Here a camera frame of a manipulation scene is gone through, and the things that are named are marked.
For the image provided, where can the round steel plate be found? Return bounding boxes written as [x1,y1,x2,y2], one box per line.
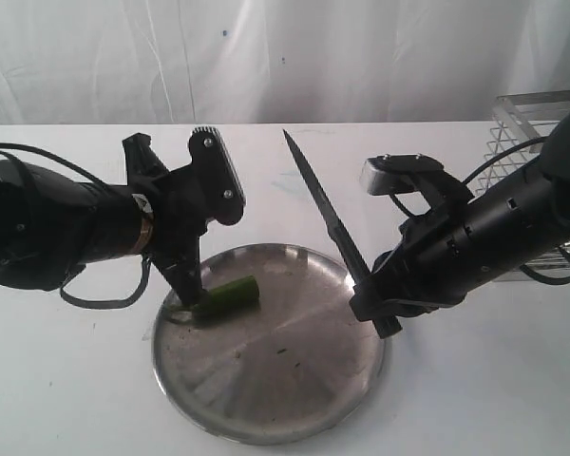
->
[152,243,387,446]

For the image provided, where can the black handled kitchen knife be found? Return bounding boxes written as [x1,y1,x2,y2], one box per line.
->
[282,128,403,339]

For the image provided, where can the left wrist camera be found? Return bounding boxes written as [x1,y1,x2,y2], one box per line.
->
[188,125,246,226]

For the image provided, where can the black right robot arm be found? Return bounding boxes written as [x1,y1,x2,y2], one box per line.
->
[351,114,570,321]

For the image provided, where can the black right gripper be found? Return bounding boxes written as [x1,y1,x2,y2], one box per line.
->
[349,208,476,323]

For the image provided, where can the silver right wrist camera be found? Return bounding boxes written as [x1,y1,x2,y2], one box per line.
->
[360,154,444,196]

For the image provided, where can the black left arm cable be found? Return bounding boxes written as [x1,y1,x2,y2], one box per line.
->
[0,142,151,310]

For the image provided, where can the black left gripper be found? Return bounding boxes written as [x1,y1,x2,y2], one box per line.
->
[122,133,206,307]

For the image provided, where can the white backdrop curtain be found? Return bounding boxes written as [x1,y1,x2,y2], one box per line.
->
[0,1,570,124]

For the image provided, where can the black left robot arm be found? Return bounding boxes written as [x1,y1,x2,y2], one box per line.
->
[0,133,207,311]

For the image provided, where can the steel wire utensil rack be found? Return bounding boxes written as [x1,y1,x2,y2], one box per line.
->
[479,88,570,281]

